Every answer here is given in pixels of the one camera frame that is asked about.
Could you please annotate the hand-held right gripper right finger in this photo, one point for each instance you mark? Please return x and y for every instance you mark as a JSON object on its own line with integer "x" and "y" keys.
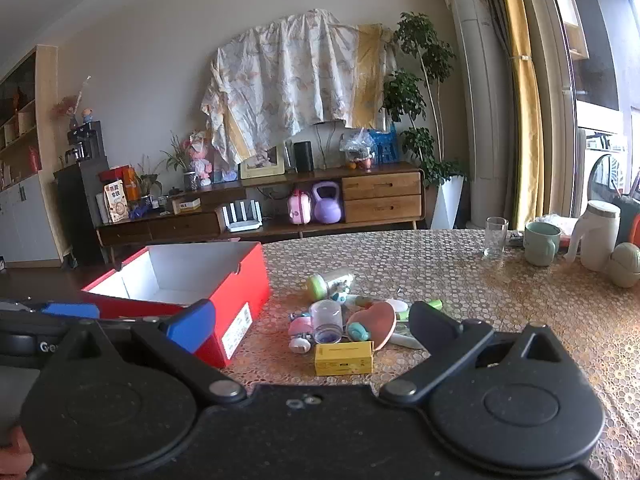
{"x": 427, "y": 320}

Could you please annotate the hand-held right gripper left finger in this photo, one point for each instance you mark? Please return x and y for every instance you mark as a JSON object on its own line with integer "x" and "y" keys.
{"x": 192, "y": 327}

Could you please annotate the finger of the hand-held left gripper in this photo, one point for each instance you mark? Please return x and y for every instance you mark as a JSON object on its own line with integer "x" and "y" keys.
{"x": 70, "y": 309}

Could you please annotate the green marker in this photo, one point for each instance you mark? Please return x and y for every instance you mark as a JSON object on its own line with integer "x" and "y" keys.
{"x": 433, "y": 304}

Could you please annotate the pink heart-shaped paddle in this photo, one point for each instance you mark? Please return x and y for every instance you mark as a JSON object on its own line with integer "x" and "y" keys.
{"x": 377, "y": 321}

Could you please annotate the red cardboard box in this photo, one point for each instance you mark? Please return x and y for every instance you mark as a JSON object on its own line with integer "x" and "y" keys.
{"x": 235, "y": 285}

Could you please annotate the small yellow box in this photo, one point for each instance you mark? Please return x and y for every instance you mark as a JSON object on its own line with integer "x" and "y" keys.
{"x": 344, "y": 358}

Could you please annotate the clear plastic cup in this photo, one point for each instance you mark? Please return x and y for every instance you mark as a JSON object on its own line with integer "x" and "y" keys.
{"x": 327, "y": 320}

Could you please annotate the green-capped baby bottle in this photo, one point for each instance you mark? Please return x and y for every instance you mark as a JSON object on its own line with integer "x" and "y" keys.
{"x": 320, "y": 286}

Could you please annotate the glass tumbler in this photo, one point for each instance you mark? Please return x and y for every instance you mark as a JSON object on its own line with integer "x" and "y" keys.
{"x": 495, "y": 237}

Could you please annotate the white and wood cabinet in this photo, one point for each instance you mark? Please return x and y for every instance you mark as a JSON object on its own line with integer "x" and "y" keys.
{"x": 25, "y": 210}

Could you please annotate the white round case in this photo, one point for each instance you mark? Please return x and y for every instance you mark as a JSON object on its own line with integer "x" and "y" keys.
{"x": 300, "y": 345}

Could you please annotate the black water dispenser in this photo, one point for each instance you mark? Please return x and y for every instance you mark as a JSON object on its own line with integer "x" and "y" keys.
{"x": 75, "y": 200}

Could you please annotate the printed snack box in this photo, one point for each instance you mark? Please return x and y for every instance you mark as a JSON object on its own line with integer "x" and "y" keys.
{"x": 115, "y": 202}

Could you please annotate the blue toy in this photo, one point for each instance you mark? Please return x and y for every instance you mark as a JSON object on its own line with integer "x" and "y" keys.
{"x": 139, "y": 212}

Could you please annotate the potted tree white planter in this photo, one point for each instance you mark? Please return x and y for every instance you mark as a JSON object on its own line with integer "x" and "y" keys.
{"x": 447, "y": 202}

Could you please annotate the white router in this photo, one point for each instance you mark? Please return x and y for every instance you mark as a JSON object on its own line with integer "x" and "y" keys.
{"x": 242, "y": 217}

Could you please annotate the yellow and white box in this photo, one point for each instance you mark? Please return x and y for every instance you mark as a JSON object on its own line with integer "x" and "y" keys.
{"x": 186, "y": 205}

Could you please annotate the wooden TV cabinet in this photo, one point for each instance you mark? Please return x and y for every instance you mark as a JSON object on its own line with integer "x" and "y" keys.
{"x": 380, "y": 195}

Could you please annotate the green mug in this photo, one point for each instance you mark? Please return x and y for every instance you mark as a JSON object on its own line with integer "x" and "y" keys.
{"x": 540, "y": 245}

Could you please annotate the orange box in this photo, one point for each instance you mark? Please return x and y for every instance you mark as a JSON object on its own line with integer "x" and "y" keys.
{"x": 131, "y": 185}

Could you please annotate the flat red box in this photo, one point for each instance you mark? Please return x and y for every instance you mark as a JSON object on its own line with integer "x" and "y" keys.
{"x": 112, "y": 175}

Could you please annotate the small leafy plant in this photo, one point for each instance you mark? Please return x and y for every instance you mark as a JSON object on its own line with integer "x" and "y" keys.
{"x": 147, "y": 182}

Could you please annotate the potted plant in vase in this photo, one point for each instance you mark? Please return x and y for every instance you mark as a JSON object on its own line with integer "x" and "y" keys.
{"x": 187, "y": 177}

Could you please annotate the purple kettlebell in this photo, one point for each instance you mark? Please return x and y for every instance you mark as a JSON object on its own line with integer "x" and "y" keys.
{"x": 327, "y": 207}

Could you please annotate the pink toy suitcase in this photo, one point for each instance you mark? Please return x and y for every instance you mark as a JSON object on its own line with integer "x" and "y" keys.
{"x": 300, "y": 210}

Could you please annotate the pink doll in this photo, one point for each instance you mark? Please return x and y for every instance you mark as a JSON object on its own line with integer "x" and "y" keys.
{"x": 201, "y": 157}

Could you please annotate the plastic bag of fruit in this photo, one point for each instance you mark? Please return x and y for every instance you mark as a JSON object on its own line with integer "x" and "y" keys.
{"x": 357, "y": 147}

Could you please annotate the white jug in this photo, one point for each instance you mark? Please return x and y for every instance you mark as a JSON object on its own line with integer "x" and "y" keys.
{"x": 597, "y": 235}

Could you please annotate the flower vase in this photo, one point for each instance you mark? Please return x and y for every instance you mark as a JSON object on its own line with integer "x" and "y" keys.
{"x": 75, "y": 110}

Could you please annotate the black speaker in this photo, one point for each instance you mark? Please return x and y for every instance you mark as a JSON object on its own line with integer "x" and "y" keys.
{"x": 303, "y": 156}

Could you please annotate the green round container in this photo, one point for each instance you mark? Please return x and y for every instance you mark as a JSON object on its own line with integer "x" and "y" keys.
{"x": 625, "y": 265}

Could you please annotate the standing air conditioner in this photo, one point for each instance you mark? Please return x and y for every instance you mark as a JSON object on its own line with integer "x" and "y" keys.
{"x": 482, "y": 110}

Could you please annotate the washing machine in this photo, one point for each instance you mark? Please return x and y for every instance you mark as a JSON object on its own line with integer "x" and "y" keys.
{"x": 602, "y": 170}

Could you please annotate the yellow curtain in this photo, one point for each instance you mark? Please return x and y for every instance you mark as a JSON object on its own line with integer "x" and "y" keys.
{"x": 525, "y": 110}

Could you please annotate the floral sheet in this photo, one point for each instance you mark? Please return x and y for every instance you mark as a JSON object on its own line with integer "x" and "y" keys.
{"x": 290, "y": 75}

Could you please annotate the picture frame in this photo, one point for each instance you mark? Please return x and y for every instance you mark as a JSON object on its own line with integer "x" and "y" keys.
{"x": 262, "y": 164}

